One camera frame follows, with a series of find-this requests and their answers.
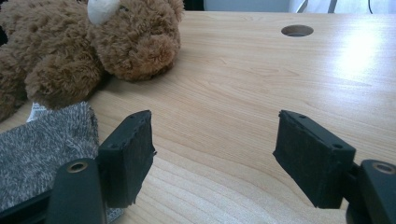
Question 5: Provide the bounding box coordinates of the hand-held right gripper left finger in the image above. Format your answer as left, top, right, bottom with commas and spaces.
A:
97, 109, 157, 209

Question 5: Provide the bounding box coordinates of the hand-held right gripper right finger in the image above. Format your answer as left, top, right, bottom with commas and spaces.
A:
273, 109, 357, 209

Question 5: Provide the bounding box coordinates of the grey knit doll garment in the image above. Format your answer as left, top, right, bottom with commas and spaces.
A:
0, 101, 125, 224

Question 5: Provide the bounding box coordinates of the brown teddy bear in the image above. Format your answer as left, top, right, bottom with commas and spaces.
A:
0, 0, 185, 123

